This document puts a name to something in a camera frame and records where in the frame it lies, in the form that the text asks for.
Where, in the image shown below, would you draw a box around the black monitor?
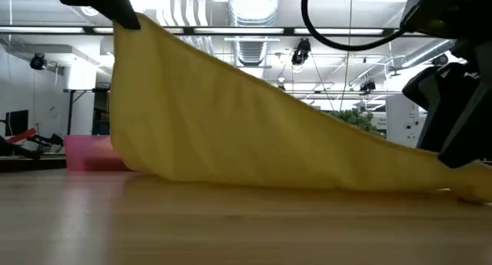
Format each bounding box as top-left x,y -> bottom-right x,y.
4,109 -> 30,137

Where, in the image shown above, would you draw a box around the black ceiling spotlight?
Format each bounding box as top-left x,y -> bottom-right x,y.
291,38 -> 311,66
431,53 -> 450,68
29,52 -> 48,71
359,79 -> 377,94

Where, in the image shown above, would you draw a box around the black overhead beam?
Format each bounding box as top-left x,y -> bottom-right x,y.
0,25 -> 458,38

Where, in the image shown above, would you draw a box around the pink translucent plastic tray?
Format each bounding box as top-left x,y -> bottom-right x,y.
63,134 -> 131,172

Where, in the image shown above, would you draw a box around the green artificial potted plant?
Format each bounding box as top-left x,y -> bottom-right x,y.
328,108 -> 385,139

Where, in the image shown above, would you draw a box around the yellow microfiber towel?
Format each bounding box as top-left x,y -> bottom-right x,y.
109,13 -> 492,203

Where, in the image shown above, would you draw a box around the white pillar with sockets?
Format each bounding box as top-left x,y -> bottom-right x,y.
385,94 -> 428,149

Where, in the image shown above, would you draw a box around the black aluminium rig frame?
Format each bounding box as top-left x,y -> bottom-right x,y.
0,155 -> 67,173

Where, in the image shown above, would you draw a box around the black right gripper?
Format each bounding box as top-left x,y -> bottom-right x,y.
399,0 -> 492,151

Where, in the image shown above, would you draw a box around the black background table frame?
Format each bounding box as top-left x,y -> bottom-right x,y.
63,87 -> 111,137

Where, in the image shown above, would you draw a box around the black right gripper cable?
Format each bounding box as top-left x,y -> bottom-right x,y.
301,0 -> 408,52

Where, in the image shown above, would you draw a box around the red and white board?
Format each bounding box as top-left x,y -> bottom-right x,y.
5,127 -> 38,144

